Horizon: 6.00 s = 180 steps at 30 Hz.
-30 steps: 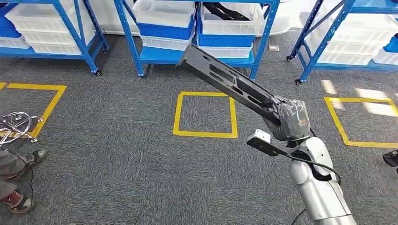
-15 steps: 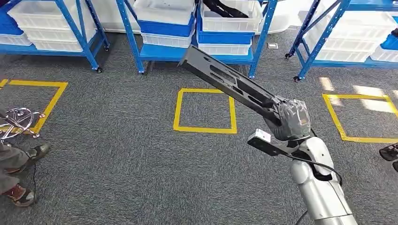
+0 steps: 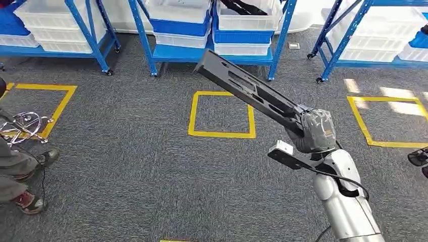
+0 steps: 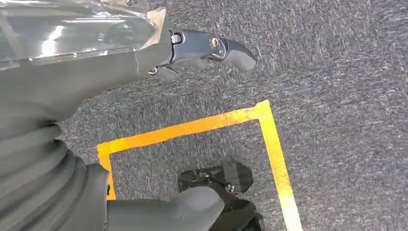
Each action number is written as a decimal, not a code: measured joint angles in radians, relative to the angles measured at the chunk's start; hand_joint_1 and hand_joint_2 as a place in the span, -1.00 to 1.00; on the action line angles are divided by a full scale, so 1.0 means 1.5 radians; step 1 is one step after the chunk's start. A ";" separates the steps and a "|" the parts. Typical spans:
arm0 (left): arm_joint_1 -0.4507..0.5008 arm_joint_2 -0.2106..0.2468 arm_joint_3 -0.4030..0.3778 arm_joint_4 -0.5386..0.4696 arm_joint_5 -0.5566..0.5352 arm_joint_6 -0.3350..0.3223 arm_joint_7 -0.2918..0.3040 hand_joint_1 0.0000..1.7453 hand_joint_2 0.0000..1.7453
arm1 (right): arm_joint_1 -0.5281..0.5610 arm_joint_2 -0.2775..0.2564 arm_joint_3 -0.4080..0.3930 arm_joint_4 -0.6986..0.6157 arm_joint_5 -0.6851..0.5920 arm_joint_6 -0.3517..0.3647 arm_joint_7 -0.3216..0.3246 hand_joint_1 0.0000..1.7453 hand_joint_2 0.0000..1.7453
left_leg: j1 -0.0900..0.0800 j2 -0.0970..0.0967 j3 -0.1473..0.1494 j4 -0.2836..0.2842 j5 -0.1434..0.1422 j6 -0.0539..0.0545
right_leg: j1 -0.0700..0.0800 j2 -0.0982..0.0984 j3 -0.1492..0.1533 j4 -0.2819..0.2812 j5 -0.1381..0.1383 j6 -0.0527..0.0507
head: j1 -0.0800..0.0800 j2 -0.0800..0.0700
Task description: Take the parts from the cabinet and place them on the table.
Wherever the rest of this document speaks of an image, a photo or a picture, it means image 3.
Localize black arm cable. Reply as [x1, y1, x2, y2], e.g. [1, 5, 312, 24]
[301, 163, 370, 242]

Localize chrome chair base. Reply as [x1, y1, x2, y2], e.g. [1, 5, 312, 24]
[0, 111, 55, 145]

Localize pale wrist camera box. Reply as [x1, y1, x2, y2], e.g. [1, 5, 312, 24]
[267, 140, 317, 170]

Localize thin black floor cable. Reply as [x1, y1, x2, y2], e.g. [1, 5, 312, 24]
[17, 147, 47, 210]

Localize black plastic parts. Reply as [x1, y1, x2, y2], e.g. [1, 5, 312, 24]
[220, 0, 269, 16]

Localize black plastic panel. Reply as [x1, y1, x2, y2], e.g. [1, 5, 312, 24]
[193, 49, 313, 135]

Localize white car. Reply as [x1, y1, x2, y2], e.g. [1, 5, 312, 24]
[101, 0, 324, 35]

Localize black chair caster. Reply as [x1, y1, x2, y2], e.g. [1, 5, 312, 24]
[407, 146, 428, 179]

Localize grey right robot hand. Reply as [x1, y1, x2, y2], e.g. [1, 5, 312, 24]
[286, 105, 339, 155]

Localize person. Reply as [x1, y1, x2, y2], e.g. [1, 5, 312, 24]
[0, 77, 60, 215]

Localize blue metal shelf rack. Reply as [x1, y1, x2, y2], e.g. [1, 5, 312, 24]
[307, 0, 428, 85]
[128, 0, 298, 82]
[0, 0, 122, 77]

